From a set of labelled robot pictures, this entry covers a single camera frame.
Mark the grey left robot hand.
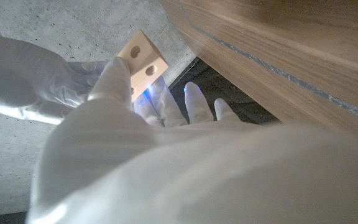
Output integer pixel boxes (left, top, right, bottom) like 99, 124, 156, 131
25, 55, 358, 224

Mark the small wooden block with holes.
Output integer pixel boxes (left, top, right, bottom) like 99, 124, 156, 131
116, 29, 170, 103

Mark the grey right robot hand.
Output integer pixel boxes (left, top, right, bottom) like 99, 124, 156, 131
0, 26, 109, 126

